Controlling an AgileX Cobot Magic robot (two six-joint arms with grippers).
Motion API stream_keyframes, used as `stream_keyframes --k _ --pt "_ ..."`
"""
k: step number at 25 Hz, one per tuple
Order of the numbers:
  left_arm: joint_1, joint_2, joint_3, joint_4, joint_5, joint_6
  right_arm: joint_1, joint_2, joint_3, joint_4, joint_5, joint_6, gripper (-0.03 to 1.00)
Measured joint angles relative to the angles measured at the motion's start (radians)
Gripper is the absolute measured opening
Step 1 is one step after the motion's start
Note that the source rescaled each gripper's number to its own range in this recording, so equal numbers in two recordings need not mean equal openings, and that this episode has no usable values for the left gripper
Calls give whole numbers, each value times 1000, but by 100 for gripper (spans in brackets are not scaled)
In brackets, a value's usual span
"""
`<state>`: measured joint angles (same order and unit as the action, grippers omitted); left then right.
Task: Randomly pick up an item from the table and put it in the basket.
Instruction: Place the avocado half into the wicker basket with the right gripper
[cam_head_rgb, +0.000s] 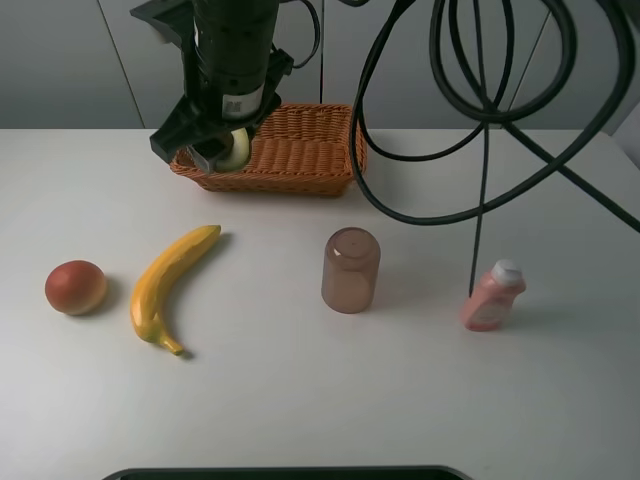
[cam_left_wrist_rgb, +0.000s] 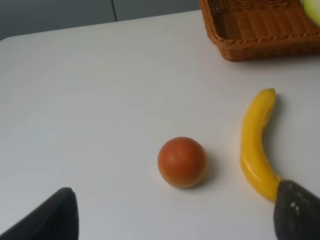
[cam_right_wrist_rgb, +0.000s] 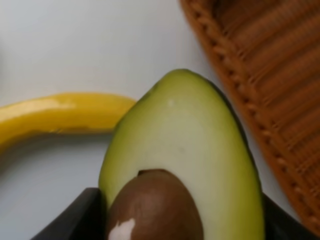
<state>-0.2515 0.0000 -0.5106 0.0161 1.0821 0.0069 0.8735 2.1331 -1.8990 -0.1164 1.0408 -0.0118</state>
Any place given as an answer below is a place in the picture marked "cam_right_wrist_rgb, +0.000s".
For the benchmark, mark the halved avocado with pit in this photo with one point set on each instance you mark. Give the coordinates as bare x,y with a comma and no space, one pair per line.
185,125

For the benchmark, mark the brown wicker basket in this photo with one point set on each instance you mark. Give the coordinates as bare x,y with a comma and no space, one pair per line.
267,55

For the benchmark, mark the yellow banana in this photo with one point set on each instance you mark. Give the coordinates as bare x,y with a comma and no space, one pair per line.
64,113

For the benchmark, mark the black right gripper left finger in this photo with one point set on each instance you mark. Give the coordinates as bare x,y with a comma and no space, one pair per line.
83,219

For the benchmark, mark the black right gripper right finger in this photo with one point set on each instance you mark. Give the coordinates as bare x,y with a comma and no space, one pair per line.
279,225

